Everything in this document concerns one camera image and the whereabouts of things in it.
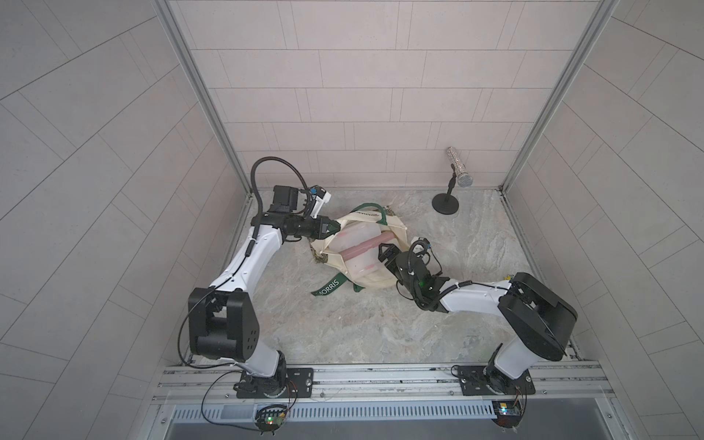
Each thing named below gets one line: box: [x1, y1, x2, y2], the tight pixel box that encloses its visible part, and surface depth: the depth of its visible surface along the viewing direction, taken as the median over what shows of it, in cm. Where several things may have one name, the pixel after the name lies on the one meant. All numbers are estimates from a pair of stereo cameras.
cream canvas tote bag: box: [310, 203, 410, 297], surface depth 87 cm
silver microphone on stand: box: [431, 145, 474, 216], surface depth 112 cm
